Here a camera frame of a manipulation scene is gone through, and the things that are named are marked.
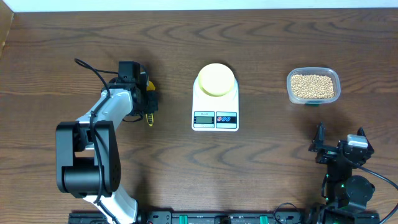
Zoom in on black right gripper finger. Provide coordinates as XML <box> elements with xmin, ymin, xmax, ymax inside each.
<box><xmin>357</xmin><ymin>127</ymin><xmax>368</xmax><ymax>142</ymax></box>
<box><xmin>308</xmin><ymin>122</ymin><xmax>325</xmax><ymax>152</ymax></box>

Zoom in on yellow measuring scoop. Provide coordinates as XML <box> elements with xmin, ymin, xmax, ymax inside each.
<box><xmin>146</xmin><ymin>81</ymin><xmax>155</xmax><ymax>126</ymax></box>

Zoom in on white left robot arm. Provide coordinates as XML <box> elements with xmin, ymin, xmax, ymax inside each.
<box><xmin>55</xmin><ymin>61</ymin><xmax>158</xmax><ymax>223</ymax></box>

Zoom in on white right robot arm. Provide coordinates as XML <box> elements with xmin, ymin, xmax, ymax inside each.
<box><xmin>306</xmin><ymin>123</ymin><xmax>380</xmax><ymax>223</ymax></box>

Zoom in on white digital kitchen scale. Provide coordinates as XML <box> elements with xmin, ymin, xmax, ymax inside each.
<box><xmin>191</xmin><ymin>78</ymin><xmax>239</xmax><ymax>132</ymax></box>

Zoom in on pale yellow bowl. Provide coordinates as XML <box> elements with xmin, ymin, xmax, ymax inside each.
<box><xmin>197</xmin><ymin>63</ymin><xmax>235</xmax><ymax>97</ymax></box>

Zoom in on clear plastic container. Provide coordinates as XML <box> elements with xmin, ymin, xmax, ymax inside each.
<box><xmin>287</xmin><ymin>67</ymin><xmax>341</xmax><ymax>105</ymax></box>

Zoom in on soybeans in container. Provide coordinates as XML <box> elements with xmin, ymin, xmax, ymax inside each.
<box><xmin>290</xmin><ymin>74</ymin><xmax>335</xmax><ymax>99</ymax></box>

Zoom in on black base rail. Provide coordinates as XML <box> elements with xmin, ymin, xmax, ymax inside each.
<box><xmin>68</xmin><ymin>210</ymin><xmax>312</xmax><ymax>224</ymax></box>

